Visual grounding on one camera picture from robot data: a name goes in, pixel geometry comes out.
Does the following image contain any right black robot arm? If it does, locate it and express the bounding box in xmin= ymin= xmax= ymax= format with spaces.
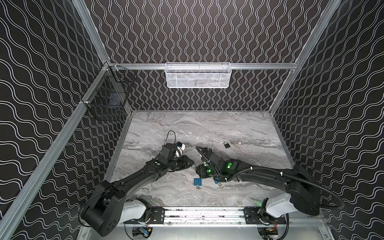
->
xmin=196 ymin=146 xmax=320 ymax=216

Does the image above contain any black wire mesh basket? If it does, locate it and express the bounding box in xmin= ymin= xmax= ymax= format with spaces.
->
xmin=80 ymin=61 xmax=135 ymax=122

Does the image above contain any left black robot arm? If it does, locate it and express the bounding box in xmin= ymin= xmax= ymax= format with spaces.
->
xmin=78 ymin=142 xmax=194 ymax=237

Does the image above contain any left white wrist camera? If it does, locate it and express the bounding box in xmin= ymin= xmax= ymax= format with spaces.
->
xmin=175 ymin=142 xmax=186 ymax=158

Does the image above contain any white wire mesh basket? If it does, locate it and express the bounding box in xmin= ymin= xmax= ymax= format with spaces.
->
xmin=165 ymin=62 xmax=232 ymax=89

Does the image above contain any left blue padlock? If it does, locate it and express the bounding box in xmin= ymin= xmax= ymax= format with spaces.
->
xmin=194 ymin=178 xmax=202 ymax=190

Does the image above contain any black padlock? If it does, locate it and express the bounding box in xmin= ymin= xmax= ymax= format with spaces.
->
xmin=224 ymin=142 xmax=231 ymax=149

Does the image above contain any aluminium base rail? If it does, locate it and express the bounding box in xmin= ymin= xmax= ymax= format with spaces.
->
xmin=80 ymin=206 xmax=328 ymax=227

